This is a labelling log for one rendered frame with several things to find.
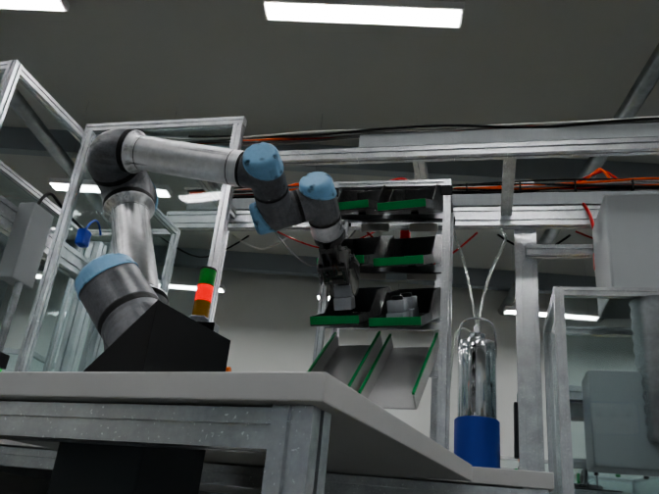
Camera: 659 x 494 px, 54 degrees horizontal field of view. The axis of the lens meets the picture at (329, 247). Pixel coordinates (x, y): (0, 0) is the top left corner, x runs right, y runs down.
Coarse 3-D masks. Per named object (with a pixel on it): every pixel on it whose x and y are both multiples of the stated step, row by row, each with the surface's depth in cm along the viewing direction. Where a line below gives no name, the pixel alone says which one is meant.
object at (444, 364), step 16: (448, 208) 178; (448, 224) 176; (448, 240) 174; (448, 256) 173; (448, 272) 171; (448, 288) 169; (320, 304) 175; (448, 304) 169; (448, 320) 183; (320, 336) 171; (448, 336) 181; (320, 352) 169; (448, 352) 179; (448, 368) 177; (448, 384) 175; (448, 400) 174; (448, 416) 172; (448, 432) 170; (448, 448) 169
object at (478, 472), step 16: (32, 448) 147; (48, 448) 143; (432, 480) 125; (448, 480) 123; (464, 480) 122; (480, 480) 121; (496, 480) 121; (512, 480) 120; (528, 480) 120; (544, 480) 119
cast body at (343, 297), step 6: (336, 288) 161; (342, 288) 161; (348, 288) 161; (336, 294) 161; (342, 294) 161; (348, 294) 160; (336, 300) 160; (342, 300) 160; (348, 300) 159; (354, 300) 164; (336, 306) 160; (342, 306) 160; (348, 306) 159; (354, 306) 164
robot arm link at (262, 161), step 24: (96, 144) 141; (120, 144) 137; (144, 144) 137; (168, 144) 136; (192, 144) 136; (264, 144) 130; (96, 168) 142; (120, 168) 140; (144, 168) 139; (168, 168) 136; (192, 168) 134; (216, 168) 132; (240, 168) 130; (264, 168) 127; (264, 192) 132
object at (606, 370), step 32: (576, 320) 214; (608, 320) 211; (640, 320) 209; (576, 352) 209; (608, 352) 207; (640, 352) 205; (576, 384) 205; (608, 384) 203; (640, 384) 201; (576, 416) 201; (608, 416) 199; (640, 416) 197; (576, 448) 198; (608, 448) 196; (640, 448) 194; (576, 480) 194; (608, 480) 192; (640, 480) 190
